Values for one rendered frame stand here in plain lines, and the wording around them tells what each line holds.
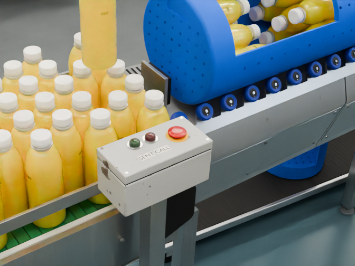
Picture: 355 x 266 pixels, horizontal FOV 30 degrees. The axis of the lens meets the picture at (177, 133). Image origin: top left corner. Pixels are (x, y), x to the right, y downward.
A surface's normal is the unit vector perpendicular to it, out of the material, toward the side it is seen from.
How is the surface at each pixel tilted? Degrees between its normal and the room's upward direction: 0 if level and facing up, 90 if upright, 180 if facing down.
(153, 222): 90
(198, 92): 90
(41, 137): 0
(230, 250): 0
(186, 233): 90
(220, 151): 70
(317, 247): 0
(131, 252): 90
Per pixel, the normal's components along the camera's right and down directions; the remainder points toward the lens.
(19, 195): 0.80, 0.39
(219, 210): 0.05, -0.80
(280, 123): 0.57, 0.20
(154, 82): -0.81, 0.32
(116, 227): 0.59, 0.50
